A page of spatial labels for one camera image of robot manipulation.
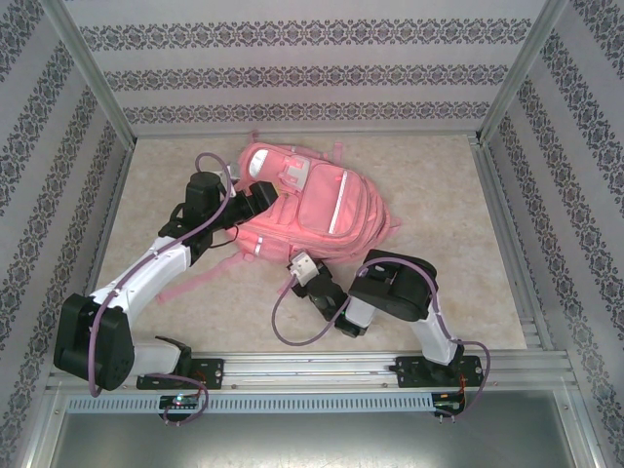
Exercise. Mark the pink student backpack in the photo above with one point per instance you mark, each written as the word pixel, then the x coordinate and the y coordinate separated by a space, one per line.
pixel 322 195

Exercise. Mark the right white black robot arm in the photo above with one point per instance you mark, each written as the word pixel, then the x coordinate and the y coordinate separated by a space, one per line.
pixel 395 287

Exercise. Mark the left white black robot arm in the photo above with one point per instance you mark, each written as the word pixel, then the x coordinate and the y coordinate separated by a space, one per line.
pixel 146 268

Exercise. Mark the grey metal panel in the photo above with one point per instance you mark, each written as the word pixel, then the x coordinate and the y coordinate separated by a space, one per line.
pixel 312 439

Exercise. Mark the aluminium mounting rail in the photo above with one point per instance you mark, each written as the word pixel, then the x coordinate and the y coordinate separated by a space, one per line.
pixel 312 370

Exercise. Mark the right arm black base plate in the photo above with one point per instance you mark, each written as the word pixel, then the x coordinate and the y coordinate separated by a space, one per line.
pixel 407 373

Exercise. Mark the aluminium side rail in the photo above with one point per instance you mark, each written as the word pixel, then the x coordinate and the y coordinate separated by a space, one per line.
pixel 101 244
pixel 498 195

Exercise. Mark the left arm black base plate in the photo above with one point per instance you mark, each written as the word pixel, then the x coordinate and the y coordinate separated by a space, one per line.
pixel 212 373

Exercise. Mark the aluminium frame post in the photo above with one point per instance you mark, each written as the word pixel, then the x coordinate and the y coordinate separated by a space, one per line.
pixel 522 73
pixel 93 73

